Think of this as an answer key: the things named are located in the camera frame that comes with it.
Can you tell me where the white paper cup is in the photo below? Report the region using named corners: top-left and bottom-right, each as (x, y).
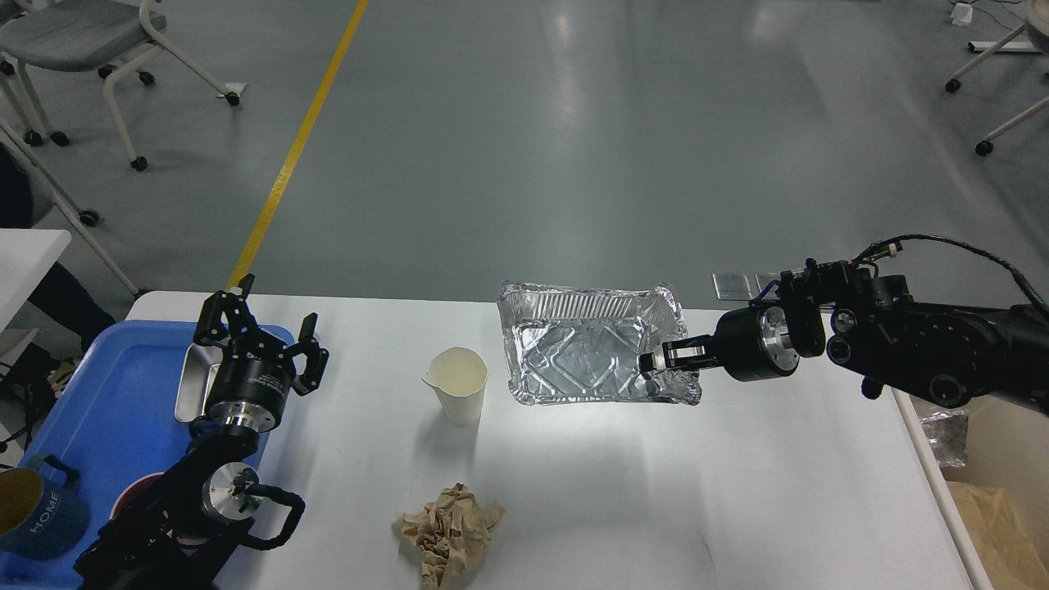
top-left (422, 347), bottom-right (488, 426)

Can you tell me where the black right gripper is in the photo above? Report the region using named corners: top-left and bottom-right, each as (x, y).
top-left (639, 305), bottom-right (801, 382)

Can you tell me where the stainless steel rectangular box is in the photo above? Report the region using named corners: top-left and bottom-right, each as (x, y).
top-left (174, 343), bottom-right (224, 424)

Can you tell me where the pink HOME mug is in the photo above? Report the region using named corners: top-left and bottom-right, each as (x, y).
top-left (109, 473), bottom-right (166, 520)

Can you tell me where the dark blue HOME mug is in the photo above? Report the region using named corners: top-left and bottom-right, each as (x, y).
top-left (1, 455), bottom-right (90, 561)

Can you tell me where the floor socket plate left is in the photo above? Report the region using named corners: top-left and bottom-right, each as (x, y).
top-left (711, 272), bottom-right (755, 302)

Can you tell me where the beige plastic bin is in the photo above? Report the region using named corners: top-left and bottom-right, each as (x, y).
top-left (892, 315), bottom-right (1049, 590)

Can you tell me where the white side table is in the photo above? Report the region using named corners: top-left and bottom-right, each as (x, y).
top-left (1, 229), bottom-right (71, 329)

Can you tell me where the floor socket plate right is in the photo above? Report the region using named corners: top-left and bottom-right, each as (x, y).
top-left (751, 272), bottom-right (780, 297)

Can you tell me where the white chair legs right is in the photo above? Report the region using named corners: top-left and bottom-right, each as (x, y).
top-left (944, 0), bottom-right (1049, 157)

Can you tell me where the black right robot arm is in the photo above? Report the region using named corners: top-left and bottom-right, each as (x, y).
top-left (639, 233), bottom-right (1048, 415)

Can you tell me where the white folding chair frame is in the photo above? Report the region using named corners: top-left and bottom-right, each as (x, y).
top-left (1, 117), bottom-right (147, 298)

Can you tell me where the blue plastic tray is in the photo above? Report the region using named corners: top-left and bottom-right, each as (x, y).
top-left (2, 320), bottom-right (269, 589)

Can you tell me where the grey office chair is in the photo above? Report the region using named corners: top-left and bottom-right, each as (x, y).
top-left (2, 1), bottom-right (241, 171)

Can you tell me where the brown paper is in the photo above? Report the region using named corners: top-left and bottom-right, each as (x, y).
top-left (397, 483), bottom-right (506, 589)
top-left (947, 481), bottom-right (1048, 589)

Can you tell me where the aluminium foil tray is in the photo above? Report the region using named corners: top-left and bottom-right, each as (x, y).
top-left (496, 281), bottom-right (703, 406)

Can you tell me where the brown paper in bin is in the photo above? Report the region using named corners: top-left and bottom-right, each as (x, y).
top-left (947, 481), bottom-right (1048, 589)

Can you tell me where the crumpled foil in bin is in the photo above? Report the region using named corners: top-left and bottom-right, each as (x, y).
top-left (919, 408), bottom-right (970, 468)

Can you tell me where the floor socket plate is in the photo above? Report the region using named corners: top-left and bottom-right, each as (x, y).
top-left (751, 272), bottom-right (780, 297)
top-left (711, 272), bottom-right (755, 302)

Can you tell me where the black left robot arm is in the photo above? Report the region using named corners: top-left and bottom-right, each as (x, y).
top-left (74, 274), bottom-right (329, 589)

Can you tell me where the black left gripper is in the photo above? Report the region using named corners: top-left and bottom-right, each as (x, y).
top-left (193, 274), bottom-right (330, 433)

